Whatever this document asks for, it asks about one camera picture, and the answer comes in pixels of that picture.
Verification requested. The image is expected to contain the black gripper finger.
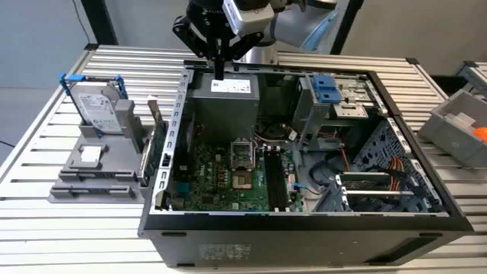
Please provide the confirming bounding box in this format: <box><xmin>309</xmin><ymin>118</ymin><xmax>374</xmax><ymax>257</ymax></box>
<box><xmin>173</xmin><ymin>16</ymin><xmax>221</xmax><ymax>80</ymax></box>
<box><xmin>219</xmin><ymin>31</ymin><xmax>265</xmax><ymax>80</ymax></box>

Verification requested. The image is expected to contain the black RAM slot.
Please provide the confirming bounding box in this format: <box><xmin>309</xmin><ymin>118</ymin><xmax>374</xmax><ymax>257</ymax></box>
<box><xmin>269</xmin><ymin>147</ymin><xmax>282</xmax><ymax>212</ymax></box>
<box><xmin>273</xmin><ymin>147</ymin><xmax>286</xmax><ymax>212</ymax></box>
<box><xmin>265</xmin><ymin>147</ymin><xmax>278</xmax><ymax>212</ymax></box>
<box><xmin>278</xmin><ymin>147</ymin><xmax>290</xmax><ymax>212</ymax></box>

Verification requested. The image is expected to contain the grey power supply unit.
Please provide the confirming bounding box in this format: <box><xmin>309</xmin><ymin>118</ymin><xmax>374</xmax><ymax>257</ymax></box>
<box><xmin>186</xmin><ymin>72</ymin><xmax>262</xmax><ymax>143</ymax></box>

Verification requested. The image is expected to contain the blue plastic drive latch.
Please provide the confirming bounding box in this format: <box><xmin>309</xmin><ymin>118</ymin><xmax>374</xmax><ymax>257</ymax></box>
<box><xmin>311</xmin><ymin>74</ymin><xmax>341</xmax><ymax>104</ymax></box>

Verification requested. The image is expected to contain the hard disk in blue carrier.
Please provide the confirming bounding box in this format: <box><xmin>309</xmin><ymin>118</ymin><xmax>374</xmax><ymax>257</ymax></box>
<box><xmin>59</xmin><ymin>72</ymin><xmax>129</xmax><ymax>136</ymax></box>

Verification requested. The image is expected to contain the metal socket cover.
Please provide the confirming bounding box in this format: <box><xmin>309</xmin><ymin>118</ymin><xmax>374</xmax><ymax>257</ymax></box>
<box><xmin>230</xmin><ymin>139</ymin><xmax>257</xmax><ymax>171</ymax></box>

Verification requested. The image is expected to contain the thin metal locking lever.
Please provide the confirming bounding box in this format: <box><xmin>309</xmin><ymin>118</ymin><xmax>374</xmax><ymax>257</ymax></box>
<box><xmin>251</xmin><ymin>142</ymin><xmax>261</xmax><ymax>171</ymax></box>

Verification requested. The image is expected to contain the green graphics card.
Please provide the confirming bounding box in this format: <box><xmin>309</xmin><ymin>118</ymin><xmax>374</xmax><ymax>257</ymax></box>
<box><xmin>139</xmin><ymin>95</ymin><xmax>171</xmax><ymax>186</ymax></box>

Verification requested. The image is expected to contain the CPU socket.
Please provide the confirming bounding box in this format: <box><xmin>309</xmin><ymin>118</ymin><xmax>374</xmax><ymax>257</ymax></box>
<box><xmin>231</xmin><ymin>170</ymin><xmax>254</xmax><ymax>191</ymax></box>

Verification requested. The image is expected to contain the grey parts rack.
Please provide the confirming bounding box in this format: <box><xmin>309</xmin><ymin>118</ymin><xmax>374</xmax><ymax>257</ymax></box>
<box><xmin>47</xmin><ymin>98</ymin><xmax>157</xmax><ymax>204</ymax></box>

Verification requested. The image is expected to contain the green motherboard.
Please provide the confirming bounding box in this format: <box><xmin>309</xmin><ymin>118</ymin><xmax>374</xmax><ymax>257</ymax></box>
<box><xmin>171</xmin><ymin>139</ymin><xmax>306</xmax><ymax>212</ymax></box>

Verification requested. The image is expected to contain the silver CPU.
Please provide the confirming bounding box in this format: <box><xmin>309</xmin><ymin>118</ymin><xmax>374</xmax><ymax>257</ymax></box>
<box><xmin>78</xmin><ymin>146</ymin><xmax>105</xmax><ymax>163</ymax></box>

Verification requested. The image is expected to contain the teal expansion slot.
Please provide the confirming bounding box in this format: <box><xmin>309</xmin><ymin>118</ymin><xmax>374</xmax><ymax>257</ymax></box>
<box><xmin>175</xmin><ymin>183</ymin><xmax>191</xmax><ymax>200</ymax></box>

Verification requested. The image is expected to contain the metal disk bay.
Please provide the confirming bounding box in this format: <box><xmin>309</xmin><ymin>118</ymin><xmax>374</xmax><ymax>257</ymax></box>
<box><xmin>315</xmin><ymin>171</ymin><xmax>416</xmax><ymax>212</ymax></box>

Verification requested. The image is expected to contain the white block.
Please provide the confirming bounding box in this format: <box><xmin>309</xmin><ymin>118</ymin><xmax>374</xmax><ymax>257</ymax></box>
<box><xmin>445</xmin><ymin>112</ymin><xmax>477</xmax><ymax>128</ymax></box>

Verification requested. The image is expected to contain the grey plastic bin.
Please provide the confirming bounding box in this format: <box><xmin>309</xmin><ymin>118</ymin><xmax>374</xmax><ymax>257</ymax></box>
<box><xmin>418</xmin><ymin>88</ymin><xmax>487</xmax><ymax>169</ymax></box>

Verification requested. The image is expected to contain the open black PC case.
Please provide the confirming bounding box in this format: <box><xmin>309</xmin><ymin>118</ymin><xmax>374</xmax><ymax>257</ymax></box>
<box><xmin>138</xmin><ymin>59</ymin><xmax>476</xmax><ymax>269</ymax></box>

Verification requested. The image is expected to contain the black frame post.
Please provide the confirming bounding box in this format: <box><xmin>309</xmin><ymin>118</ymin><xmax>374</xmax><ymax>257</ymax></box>
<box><xmin>332</xmin><ymin>0</ymin><xmax>365</xmax><ymax>55</ymax></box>
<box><xmin>78</xmin><ymin>0</ymin><xmax>119</xmax><ymax>46</ymax></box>

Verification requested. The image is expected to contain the thin orange wire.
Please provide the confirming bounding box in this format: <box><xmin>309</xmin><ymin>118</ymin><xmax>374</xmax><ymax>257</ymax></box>
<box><xmin>340</xmin><ymin>142</ymin><xmax>350</xmax><ymax>174</ymax></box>

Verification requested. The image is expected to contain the black looped cable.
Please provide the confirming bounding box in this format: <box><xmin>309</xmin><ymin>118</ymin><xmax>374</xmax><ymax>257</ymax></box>
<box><xmin>309</xmin><ymin>158</ymin><xmax>337</xmax><ymax>198</ymax></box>

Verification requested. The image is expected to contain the yellow orange wire bundle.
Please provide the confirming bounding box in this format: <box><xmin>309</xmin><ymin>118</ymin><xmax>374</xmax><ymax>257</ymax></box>
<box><xmin>390</xmin><ymin>155</ymin><xmax>408</xmax><ymax>192</ymax></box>

